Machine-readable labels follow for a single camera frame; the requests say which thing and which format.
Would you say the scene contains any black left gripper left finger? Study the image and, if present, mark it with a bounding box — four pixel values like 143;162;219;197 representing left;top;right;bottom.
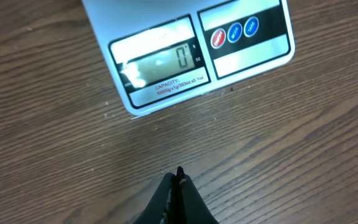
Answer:
134;173;178;224

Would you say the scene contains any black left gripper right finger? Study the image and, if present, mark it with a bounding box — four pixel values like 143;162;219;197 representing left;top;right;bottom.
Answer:
176;166;219;224

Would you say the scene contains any white digital kitchen scale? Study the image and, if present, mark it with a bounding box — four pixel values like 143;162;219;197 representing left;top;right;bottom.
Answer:
83;0;295;116

